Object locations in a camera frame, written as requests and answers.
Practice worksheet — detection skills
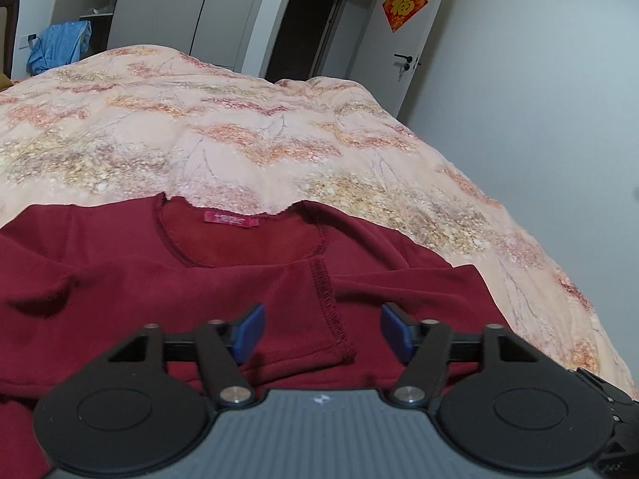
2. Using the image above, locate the blue cloth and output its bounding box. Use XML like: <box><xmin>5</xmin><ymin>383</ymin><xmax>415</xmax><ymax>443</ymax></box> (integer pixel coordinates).
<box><xmin>27</xmin><ymin>21</ymin><xmax>93</xmax><ymax>77</ymax></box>

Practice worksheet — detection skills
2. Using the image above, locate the dark red sweater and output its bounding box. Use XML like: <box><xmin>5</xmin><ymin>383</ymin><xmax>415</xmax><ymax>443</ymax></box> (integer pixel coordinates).
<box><xmin>0</xmin><ymin>194</ymin><xmax>515</xmax><ymax>479</ymax></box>

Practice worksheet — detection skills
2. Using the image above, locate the brown headboard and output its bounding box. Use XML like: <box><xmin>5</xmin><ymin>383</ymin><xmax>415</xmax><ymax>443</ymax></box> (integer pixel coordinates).
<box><xmin>0</xmin><ymin>0</ymin><xmax>21</xmax><ymax>81</ymax></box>

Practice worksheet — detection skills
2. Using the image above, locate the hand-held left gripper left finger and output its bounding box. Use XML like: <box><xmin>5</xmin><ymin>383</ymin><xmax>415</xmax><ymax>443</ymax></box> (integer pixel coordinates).
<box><xmin>102</xmin><ymin>303</ymin><xmax>265</xmax><ymax>406</ymax></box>

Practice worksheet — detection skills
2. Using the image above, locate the white door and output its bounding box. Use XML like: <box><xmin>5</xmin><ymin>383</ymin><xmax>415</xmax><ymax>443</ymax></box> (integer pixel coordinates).
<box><xmin>355</xmin><ymin>0</ymin><xmax>451</xmax><ymax>121</ymax></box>

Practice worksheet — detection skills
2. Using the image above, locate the grey wardrobe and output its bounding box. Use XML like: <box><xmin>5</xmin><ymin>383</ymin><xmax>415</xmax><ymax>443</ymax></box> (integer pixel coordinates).
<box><xmin>107</xmin><ymin>0</ymin><xmax>313</xmax><ymax>79</ymax></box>

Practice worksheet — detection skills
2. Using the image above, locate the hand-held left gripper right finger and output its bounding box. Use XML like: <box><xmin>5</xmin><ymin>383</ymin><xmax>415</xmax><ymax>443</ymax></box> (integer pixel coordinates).
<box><xmin>380</xmin><ymin>303</ymin><xmax>544</xmax><ymax>406</ymax></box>

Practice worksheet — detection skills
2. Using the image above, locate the floral peach blanket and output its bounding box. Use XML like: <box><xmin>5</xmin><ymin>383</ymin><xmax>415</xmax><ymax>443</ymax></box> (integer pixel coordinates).
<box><xmin>0</xmin><ymin>46</ymin><xmax>636</xmax><ymax>402</ymax></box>

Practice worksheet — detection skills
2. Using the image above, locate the red diamond door decoration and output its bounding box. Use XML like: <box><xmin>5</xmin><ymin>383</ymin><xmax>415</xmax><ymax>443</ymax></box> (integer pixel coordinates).
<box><xmin>382</xmin><ymin>0</ymin><xmax>429</xmax><ymax>34</ymax></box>

